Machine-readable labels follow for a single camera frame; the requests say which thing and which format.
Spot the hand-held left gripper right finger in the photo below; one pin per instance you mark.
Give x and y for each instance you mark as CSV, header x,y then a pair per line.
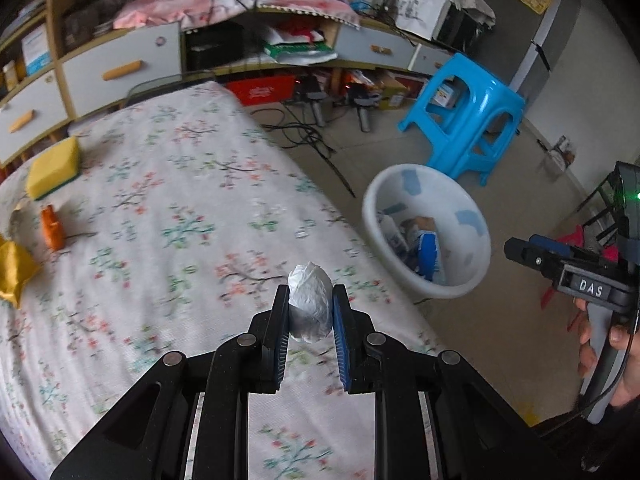
x,y
341,340

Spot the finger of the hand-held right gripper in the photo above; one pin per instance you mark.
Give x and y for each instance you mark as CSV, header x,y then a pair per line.
x,y
530,257
555,246

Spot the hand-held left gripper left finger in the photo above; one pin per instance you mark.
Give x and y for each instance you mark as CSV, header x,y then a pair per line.
x,y
281,340

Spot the white paper ball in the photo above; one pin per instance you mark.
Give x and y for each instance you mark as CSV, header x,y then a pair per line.
x,y
310,300

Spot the white plastic basin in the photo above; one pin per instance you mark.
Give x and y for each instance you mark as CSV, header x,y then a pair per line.
x,y
380,200

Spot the person's right hand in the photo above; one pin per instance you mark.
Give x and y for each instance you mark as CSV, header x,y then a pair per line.
x,y
625,360

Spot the blue plastic stool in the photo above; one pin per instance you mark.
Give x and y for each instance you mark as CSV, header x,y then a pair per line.
x,y
465,95

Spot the red box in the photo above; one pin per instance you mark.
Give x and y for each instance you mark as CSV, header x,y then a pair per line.
x,y
260,91

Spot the small orange bottle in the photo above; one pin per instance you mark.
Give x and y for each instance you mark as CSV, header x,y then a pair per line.
x,y
52,227

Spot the cloth covered microwave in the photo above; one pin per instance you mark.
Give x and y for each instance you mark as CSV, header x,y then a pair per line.
x,y
430,10

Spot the white corner desk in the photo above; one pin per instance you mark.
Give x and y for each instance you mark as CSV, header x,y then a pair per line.
x,y
370,42

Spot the yellow snack bag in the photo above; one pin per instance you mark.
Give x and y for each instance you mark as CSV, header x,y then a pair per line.
x,y
15,270

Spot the yellow green sponge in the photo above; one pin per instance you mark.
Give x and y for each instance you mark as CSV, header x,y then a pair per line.
x,y
52,165

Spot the green white pack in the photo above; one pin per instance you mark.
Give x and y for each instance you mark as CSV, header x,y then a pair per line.
x,y
300,52

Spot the black box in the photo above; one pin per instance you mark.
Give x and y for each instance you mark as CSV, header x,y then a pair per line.
x,y
215,47

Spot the pink cloth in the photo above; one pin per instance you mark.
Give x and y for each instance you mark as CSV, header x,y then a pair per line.
x,y
200,5

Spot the blue white box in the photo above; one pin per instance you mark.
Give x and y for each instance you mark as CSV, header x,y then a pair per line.
x,y
39,50

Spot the wooden shelf cabinet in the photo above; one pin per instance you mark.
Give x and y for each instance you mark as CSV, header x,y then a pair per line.
x,y
55,10

